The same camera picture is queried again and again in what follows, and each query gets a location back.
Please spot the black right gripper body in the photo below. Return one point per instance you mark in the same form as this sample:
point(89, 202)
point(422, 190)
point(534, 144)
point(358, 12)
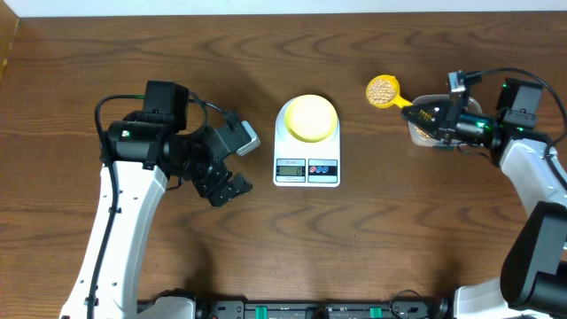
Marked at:
point(449, 126)

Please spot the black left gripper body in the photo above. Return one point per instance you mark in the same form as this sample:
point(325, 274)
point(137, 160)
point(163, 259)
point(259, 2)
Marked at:
point(198, 165)

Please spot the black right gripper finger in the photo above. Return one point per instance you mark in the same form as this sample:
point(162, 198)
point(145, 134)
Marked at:
point(430, 125)
point(424, 113)

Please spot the yellow plastic measuring scoop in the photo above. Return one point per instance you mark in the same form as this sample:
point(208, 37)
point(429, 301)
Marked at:
point(383, 91)

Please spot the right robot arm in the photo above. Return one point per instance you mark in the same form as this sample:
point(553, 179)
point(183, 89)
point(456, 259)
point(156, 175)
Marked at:
point(532, 283)

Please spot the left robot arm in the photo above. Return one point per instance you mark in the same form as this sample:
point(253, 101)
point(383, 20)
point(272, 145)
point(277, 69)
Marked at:
point(140, 154)

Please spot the white digital kitchen scale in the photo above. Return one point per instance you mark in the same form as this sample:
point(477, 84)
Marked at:
point(300, 164)

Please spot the yellow plastic bowl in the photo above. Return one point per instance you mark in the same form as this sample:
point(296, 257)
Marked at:
point(310, 118)

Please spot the soybeans pile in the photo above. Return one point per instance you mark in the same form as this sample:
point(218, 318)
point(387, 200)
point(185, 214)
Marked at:
point(422, 135)

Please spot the clear plastic container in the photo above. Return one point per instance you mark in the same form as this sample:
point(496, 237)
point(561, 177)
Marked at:
point(473, 106)

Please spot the brown cardboard edge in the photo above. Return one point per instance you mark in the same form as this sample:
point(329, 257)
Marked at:
point(9, 25)

